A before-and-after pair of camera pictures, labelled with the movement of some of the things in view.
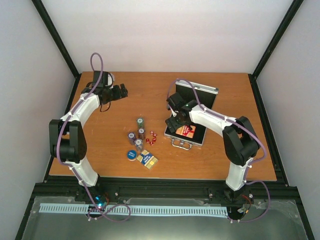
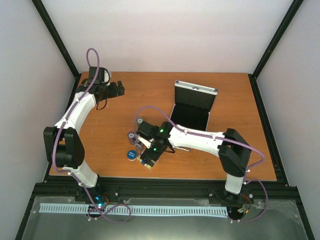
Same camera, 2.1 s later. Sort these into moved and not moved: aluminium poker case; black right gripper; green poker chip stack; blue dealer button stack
Moved: black right gripper
Not moved: green poker chip stack; aluminium poker case; blue dealer button stack
